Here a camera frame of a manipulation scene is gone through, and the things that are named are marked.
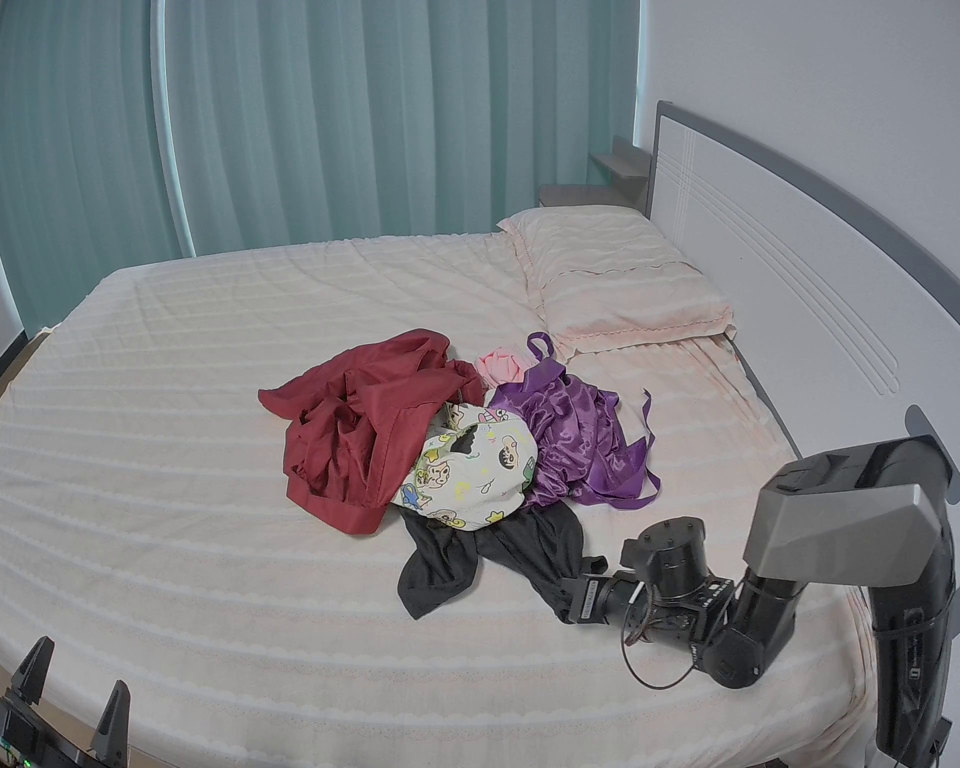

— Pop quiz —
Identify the grey bedside table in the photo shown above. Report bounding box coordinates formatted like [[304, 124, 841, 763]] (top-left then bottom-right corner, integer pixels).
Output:
[[538, 135, 655, 220]]

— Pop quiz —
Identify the blue-green curtain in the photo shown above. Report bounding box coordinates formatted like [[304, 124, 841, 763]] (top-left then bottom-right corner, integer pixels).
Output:
[[0, 0, 185, 335], [159, 0, 644, 260]]

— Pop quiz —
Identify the black T-shirt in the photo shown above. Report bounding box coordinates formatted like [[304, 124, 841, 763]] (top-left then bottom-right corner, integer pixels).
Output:
[[396, 513, 610, 625]]

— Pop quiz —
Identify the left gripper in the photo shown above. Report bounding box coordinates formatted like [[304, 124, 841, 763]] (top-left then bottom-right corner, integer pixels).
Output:
[[0, 636, 132, 768]]

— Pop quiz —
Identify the bed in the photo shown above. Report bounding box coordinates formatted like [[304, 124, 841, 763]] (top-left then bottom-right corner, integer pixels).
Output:
[[0, 99, 960, 768]]

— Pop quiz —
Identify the dark red garment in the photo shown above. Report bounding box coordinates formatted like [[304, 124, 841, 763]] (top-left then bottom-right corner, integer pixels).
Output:
[[257, 328, 489, 537]]

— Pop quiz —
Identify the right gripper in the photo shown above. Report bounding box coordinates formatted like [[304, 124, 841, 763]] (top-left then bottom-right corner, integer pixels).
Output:
[[566, 571, 640, 625]]

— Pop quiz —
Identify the purple satin garment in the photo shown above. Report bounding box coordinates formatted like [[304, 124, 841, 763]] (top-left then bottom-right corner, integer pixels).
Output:
[[483, 331, 665, 519]]

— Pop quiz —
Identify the white printed garment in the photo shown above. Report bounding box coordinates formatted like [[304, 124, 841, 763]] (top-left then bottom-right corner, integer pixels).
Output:
[[390, 399, 541, 532]]

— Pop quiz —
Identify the pale pink pillow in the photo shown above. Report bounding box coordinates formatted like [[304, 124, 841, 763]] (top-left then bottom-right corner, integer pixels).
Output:
[[496, 204, 738, 360]]

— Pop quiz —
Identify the pink garment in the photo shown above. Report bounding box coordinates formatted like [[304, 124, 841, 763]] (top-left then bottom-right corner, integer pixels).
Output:
[[474, 346, 535, 391]]

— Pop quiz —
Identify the black cable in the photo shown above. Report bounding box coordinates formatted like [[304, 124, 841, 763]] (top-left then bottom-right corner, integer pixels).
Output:
[[618, 592, 714, 690]]

